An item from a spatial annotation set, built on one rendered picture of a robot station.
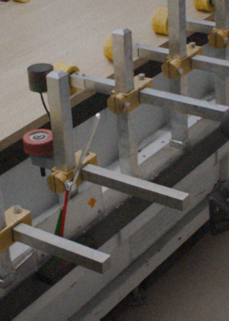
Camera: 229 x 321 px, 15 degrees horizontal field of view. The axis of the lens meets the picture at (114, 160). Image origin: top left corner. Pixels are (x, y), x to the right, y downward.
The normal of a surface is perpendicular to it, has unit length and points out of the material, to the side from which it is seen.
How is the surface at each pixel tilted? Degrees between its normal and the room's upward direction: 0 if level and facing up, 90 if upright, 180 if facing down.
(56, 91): 90
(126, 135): 90
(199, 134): 0
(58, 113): 90
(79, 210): 90
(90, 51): 0
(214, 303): 0
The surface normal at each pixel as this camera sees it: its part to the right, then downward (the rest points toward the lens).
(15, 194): 0.81, 0.24
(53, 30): -0.06, -0.88
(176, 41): -0.58, 0.42
